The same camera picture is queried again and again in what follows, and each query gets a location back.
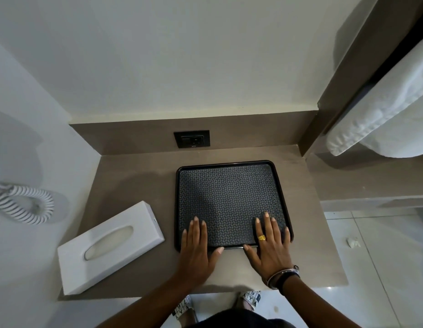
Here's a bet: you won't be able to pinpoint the white coiled cord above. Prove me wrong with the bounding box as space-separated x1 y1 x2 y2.
0 182 55 225

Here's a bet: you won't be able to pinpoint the person's right forearm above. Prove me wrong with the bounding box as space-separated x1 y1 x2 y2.
276 271 364 328

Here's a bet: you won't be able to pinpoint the person's left hand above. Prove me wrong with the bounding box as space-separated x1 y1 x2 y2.
179 216 225 284

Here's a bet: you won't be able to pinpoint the black shorts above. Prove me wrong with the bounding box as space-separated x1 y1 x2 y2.
179 309 297 328

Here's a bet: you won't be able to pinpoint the black wall power outlet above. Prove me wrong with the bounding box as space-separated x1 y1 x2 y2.
174 130 210 149

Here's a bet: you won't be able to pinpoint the black patterned tray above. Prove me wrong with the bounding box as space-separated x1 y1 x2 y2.
175 160 294 253

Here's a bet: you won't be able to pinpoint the black wristband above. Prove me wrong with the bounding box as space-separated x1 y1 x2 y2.
276 270 301 296

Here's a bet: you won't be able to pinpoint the thin beaded bracelet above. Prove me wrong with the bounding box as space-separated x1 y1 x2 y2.
266 266 300 289

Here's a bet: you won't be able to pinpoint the white tissue box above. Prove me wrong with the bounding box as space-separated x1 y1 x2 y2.
57 201 165 296

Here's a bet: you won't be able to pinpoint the person's right hand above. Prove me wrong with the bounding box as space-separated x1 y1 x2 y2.
243 212 294 287

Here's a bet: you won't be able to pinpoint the person's left forearm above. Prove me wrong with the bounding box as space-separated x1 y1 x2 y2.
97 275 212 328

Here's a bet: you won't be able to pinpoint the brown wooden wardrobe frame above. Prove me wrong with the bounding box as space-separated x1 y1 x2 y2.
298 0 423 210

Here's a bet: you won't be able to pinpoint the white patterned sandal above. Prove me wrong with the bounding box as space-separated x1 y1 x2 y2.
233 290 261 311
173 295 198 323

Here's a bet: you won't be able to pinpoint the white folded towel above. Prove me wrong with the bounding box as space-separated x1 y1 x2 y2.
326 41 423 158

